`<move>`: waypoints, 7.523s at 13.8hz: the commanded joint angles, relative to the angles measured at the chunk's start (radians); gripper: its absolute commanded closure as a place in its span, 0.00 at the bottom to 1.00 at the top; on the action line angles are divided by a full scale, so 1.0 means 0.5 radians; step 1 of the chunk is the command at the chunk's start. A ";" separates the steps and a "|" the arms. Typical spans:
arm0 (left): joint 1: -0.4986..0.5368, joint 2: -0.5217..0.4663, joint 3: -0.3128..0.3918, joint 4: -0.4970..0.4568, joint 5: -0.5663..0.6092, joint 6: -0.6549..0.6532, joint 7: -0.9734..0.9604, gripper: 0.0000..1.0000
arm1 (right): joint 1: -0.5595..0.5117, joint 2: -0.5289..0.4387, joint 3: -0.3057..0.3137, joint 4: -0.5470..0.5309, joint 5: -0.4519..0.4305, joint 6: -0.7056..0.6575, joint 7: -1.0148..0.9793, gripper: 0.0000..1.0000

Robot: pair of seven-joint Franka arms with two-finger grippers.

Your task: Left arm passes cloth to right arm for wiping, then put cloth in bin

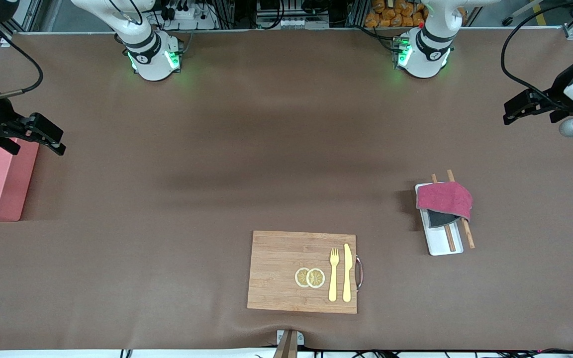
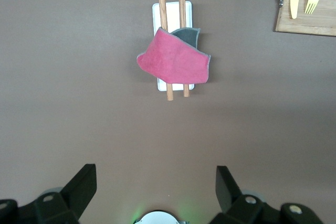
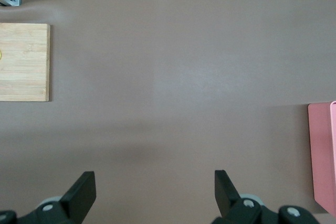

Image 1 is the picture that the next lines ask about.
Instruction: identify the brown wooden post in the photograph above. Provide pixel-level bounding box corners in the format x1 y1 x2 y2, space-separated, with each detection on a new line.
273 331 298 358

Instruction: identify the yellow fork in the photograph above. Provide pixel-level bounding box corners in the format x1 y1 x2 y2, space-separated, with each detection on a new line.
328 248 340 302

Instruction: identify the grey metal bracket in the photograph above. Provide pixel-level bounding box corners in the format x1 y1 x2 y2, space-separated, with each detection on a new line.
276 330 305 347

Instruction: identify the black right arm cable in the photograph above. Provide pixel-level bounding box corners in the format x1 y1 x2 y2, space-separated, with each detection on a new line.
0 21 44 100

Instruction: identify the white rectangular tray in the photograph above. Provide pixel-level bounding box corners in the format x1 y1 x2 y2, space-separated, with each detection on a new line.
414 183 465 257

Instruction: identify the bamboo cutting board with handle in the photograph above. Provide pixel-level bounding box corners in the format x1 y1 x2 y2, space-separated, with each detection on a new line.
247 230 365 315

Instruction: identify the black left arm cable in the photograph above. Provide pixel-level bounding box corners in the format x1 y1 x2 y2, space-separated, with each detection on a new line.
500 0 573 107

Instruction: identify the pink and grey cloth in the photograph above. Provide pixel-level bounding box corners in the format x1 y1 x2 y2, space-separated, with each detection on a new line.
416 181 474 229

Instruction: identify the orange snack packs pile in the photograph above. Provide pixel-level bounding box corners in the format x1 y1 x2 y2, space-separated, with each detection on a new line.
365 0 429 28

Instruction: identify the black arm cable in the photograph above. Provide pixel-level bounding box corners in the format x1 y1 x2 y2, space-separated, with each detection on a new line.
500 0 573 107
0 21 44 100

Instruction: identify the white power strip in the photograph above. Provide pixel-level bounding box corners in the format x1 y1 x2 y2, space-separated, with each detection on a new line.
262 17 330 30
160 5 218 31

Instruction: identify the yellow knife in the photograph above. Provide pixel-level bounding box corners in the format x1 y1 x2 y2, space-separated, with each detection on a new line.
342 243 353 303

